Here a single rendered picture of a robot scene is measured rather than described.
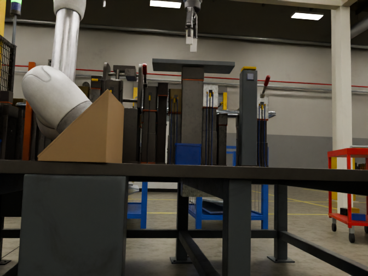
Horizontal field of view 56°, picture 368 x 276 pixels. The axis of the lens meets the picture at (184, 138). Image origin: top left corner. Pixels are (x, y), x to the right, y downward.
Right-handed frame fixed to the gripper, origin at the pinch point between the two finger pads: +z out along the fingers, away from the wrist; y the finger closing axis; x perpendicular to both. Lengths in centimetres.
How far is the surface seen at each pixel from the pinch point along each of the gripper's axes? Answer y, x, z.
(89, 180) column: -57, 19, 62
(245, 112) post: 1.6, -25.2, 31.9
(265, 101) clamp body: 20.5, -34.6, 23.0
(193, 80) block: -4.5, -2.1, 18.2
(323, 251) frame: 64, -70, 103
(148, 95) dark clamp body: 2.9, 20.7, 23.5
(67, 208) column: -59, 25, 71
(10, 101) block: 8, 100, 25
